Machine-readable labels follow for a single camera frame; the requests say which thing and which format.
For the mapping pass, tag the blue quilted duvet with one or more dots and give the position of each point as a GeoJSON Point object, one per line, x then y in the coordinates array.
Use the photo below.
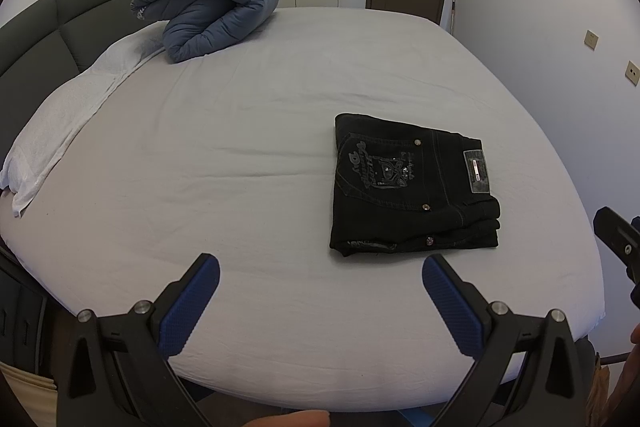
{"type": "Point", "coordinates": [220, 7]}

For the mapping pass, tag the person's left hand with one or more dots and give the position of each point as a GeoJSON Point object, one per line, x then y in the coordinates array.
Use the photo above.
{"type": "Point", "coordinates": [290, 419]}

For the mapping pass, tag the bed with white sheet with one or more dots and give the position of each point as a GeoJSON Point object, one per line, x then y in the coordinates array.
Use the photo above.
{"type": "Point", "coordinates": [225, 167]}

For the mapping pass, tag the beige cloth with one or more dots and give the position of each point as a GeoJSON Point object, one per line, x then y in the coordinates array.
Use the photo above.
{"type": "Point", "coordinates": [25, 399]}

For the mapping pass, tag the beige wall socket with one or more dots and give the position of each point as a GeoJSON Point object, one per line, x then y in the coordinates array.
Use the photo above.
{"type": "Point", "coordinates": [591, 39]}
{"type": "Point", "coordinates": [633, 73]}

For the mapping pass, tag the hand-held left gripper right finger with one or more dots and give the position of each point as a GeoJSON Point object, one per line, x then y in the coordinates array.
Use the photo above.
{"type": "Point", "coordinates": [455, 307]}

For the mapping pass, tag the black denim pants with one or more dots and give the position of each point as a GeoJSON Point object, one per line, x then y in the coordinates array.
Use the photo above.
{"type": "Point", "coordinates": [400, 192]}

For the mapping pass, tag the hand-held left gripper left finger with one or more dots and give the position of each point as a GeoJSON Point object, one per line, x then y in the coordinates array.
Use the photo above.
{"type": "Point", "coordinates": [187, 307]}

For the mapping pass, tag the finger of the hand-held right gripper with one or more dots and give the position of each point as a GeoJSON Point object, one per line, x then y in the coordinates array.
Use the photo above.
{"type": "Point", "coordinates": [617, 232]}

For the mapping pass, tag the person's right forearm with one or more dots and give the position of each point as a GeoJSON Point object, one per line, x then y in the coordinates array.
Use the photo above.
{"type": "Point", "coordinates": [631, 387]}

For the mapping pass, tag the white pillow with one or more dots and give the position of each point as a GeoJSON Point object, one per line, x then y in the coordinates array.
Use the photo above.
{"type": "Point", "coordinates": [65, 122]}

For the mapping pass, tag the grey padded headboard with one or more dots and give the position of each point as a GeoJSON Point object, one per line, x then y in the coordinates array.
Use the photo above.
{"type": "Point", "coordinates": [55, 22]}

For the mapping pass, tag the tan bag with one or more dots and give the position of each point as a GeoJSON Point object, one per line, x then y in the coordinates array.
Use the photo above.
{"type": "Point", "coordinates": [597, 387]}

